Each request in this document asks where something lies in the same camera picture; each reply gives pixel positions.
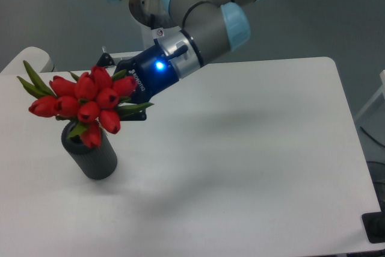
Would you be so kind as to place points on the white furniture leg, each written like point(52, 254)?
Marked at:
point(373, 103)

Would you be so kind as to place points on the white chair armrest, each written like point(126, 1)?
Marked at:
point(39, 60)

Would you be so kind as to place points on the dark grey ribbed vase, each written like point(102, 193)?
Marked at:
point(96, 163)

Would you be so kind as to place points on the red tulip bouquet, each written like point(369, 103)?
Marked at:
point(94, 101)

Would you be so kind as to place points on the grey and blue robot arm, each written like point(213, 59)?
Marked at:
point(207, 30)

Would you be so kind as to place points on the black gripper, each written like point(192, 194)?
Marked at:
point(152, 72)

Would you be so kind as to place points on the black device at table edge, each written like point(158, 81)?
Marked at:
point(374, 226)

